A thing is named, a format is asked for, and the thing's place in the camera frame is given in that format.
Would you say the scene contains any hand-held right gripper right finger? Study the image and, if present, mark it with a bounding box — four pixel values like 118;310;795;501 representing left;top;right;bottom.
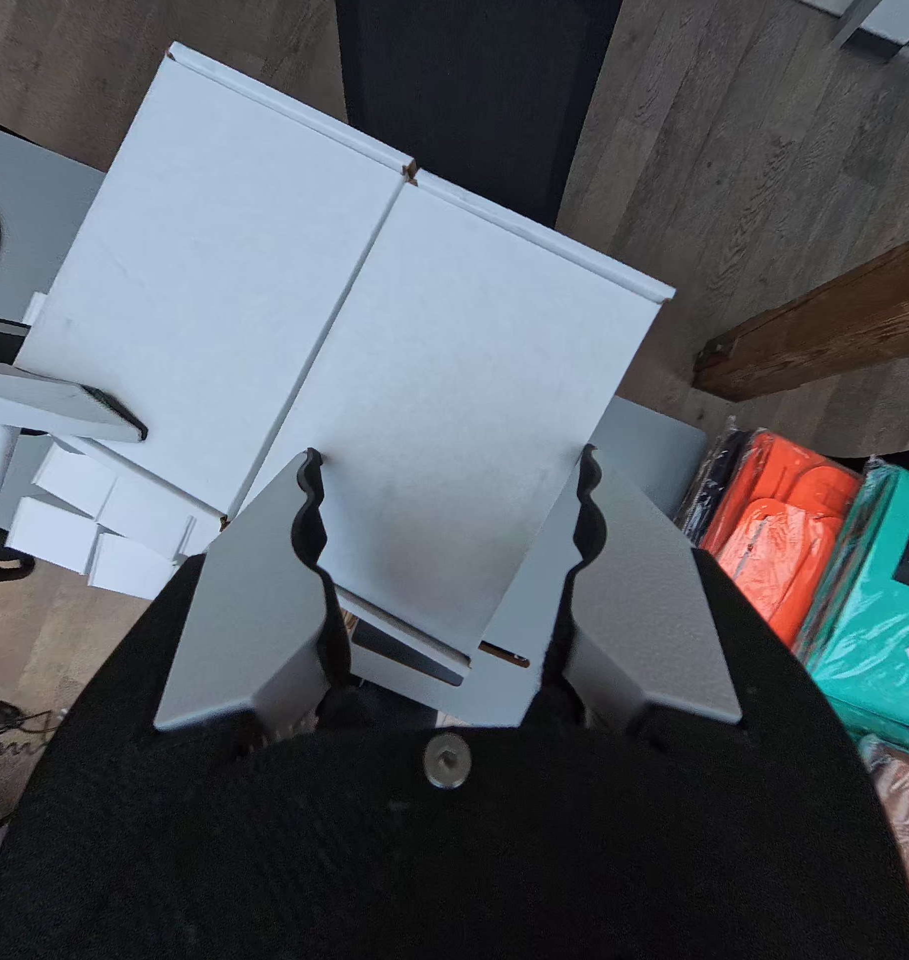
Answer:
538;444;744;732

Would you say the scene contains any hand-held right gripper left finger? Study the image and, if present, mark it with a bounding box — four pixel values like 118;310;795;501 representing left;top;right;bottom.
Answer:
153;447;353;740

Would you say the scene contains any pile of white boxes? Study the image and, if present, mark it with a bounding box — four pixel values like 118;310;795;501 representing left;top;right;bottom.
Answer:
8;442;223;601

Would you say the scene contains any white cardboard box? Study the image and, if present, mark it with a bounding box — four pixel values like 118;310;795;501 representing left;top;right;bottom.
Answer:
229;168;677;669
12;41;414;519

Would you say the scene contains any stack of wrapped coloured cloths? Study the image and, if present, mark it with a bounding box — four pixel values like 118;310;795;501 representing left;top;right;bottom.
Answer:
675;420;909;901

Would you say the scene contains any wooden pillar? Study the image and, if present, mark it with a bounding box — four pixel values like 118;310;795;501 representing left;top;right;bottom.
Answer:
693;231;909;402

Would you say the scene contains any black mesh chair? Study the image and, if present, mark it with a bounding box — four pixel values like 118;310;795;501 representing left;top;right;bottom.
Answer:
334;0;624;228

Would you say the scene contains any beige door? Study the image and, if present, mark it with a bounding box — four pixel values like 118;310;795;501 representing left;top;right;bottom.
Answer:
829;0;909;65

